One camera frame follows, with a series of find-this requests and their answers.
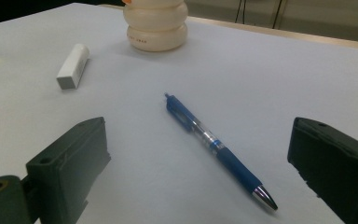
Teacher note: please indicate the black pen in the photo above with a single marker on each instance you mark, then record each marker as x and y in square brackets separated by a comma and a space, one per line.
[236, 166]

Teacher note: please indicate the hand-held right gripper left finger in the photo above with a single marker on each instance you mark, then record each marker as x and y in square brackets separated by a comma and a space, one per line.
[68, 168]

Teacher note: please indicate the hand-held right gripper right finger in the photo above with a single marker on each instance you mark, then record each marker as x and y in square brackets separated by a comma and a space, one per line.
[338, 165]

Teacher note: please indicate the white table mat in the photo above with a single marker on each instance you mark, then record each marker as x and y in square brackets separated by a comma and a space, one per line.
[199, 77]

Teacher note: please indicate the cream ribbed pen holder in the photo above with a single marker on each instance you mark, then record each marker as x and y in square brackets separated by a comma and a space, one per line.
[157, 28]

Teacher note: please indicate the light wooden cabinet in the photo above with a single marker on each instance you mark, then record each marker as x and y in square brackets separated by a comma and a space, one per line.
[323, 18]

